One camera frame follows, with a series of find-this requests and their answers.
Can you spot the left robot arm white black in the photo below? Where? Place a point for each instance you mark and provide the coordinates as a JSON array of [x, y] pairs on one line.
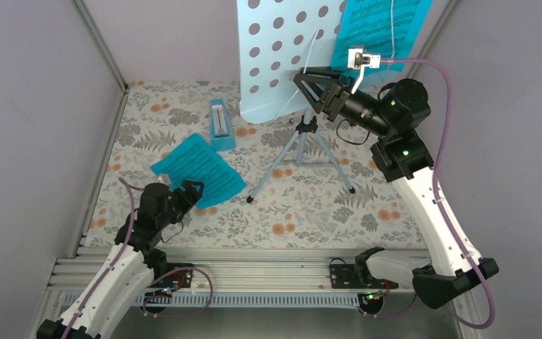
[[133, 265]]

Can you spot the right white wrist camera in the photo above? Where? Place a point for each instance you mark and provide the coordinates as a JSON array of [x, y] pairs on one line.
[[360, 60]]

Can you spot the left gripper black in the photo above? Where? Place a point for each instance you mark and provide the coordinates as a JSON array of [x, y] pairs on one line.
[[188, 203]]

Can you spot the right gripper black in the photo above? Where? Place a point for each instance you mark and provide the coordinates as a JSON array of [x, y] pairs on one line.
[[330, 105]]

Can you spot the right aluminium frame post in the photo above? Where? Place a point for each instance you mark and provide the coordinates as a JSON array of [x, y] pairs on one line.
[[434, 23]]

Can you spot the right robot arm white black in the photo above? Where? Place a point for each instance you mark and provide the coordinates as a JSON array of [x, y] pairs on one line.
[[454, 265]]

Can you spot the floral patterned table mat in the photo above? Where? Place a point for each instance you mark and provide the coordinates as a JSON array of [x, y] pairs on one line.
[[339, 199]]

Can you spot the aluminium frame post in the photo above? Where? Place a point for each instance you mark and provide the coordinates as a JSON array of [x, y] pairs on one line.
[[96, 36], [434, 23]]

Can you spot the aluminium mounting rail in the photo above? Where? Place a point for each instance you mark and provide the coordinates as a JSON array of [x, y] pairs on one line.
[[228, 274]]

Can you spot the blue sheet music paper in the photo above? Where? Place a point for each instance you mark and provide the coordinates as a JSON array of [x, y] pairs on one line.
[[388, 28], [195, 160]]

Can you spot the left aluminium frame post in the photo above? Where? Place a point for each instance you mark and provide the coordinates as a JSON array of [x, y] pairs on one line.
[[96, 36]]

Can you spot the light blue music stand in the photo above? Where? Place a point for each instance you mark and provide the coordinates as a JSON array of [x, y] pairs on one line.
[[277, 39]]

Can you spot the blue metronome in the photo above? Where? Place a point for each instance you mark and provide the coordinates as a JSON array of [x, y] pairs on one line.
[[222, 136]]

